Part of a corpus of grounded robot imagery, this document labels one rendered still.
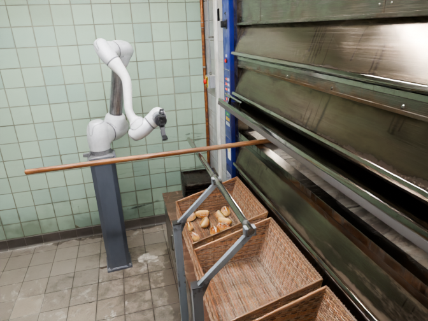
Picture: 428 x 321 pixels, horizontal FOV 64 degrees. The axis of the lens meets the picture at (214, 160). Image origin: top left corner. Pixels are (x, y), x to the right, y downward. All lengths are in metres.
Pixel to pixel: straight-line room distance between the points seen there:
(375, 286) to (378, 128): 0.55
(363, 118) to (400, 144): 0.19
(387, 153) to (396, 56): 0.28
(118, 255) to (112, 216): 0.38
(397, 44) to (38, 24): 2.65
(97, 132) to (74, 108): 0.65
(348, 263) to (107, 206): 1.90
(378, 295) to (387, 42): 0.83
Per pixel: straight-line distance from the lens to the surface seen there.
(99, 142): 2.63
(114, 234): 2.94
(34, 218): 3.64
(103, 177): 2.71
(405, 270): 1.23
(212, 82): 2.90
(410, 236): 0.95
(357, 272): 1.44
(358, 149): 1.25
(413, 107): 1.09
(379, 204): 1.01
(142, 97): 3.18
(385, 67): 1.14
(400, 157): 1.13
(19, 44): 3.22
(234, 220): 2.48
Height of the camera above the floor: 1.88
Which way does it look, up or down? 21 degrees down
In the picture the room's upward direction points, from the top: 2 degrees counter-clockwise
